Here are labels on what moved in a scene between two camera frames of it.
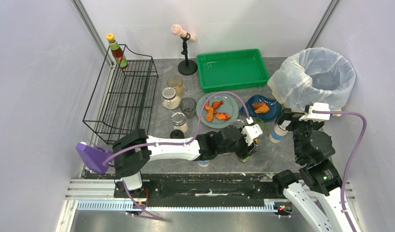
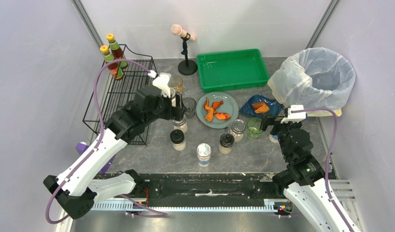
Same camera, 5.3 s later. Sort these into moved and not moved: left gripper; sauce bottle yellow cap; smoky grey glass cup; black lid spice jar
Moved: left gripper; sauce bottle yellow cap
Not moved: black lid spice jar; smoky grey glass cup
